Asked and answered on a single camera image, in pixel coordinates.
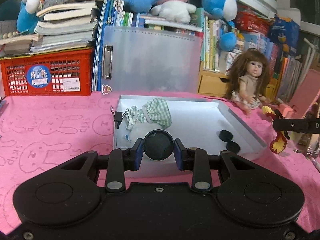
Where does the red plastic crate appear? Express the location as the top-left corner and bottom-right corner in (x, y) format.
(0, 47), (95, 97)

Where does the stack of books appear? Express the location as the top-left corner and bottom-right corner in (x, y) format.
(0, 0), (115, 55)

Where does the black round jar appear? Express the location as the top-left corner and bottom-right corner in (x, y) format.
(219, 130), (234, 142)

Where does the brown-haired baby doll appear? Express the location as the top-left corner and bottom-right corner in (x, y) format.
(225, 48), (272, 115)

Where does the row of thin colourful books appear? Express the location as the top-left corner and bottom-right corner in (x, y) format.
(92, 0), (208, 92)

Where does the blue printed box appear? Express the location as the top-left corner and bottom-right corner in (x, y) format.
(268, 15), (300, 55)

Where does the clear glass cup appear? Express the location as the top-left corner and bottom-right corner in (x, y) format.
(292, 130), (320, 159)

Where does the row of green white books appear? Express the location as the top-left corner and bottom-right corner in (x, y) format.
(200, 16), (247, 73)

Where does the white cardboard box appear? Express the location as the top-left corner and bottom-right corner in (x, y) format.
(113, 94), (268, 180)

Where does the large blue white plush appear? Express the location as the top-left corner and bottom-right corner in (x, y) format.
(201, 0), (238, 22)

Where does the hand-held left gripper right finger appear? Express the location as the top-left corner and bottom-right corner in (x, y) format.
(174, 138), (260, 193)

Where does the row of blue books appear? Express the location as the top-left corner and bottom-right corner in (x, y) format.
(244, 34), (310, 103)

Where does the pink toy box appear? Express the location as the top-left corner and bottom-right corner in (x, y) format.
(276, 69), (320, 120)

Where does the pink rabbit print blanket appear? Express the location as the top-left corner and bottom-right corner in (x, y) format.
(0, 91), (320, 234)

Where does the string of wooden beads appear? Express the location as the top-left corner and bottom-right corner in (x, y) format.
(0, 31), (20, 40)

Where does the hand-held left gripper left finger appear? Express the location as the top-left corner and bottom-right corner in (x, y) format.
(57, 138), (144, 193)

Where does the black round lid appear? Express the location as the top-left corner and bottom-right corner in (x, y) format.
(226, 141), (240, 153)
(143, 129), (175, 161)

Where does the wooden drawer organizer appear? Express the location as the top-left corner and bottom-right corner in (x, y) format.
(197, 61), (278, 99)

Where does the green checked cloth pouch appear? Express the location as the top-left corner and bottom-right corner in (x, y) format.
(124, 98), (172, 130)

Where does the translucent plastic clipboard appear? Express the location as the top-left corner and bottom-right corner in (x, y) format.
(101, 25), (204, 94)

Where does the blue white cat plush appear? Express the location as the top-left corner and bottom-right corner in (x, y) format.
(16, 0), (45, 34)

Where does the yellow red crochet hair band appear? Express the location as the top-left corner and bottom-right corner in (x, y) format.
(261, 105), (292, 154)

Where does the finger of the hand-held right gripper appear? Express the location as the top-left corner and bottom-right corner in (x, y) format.
(272, 118), (320, 133)

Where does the black binder clip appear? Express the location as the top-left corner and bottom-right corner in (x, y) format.
(110, 106), (129, 129)

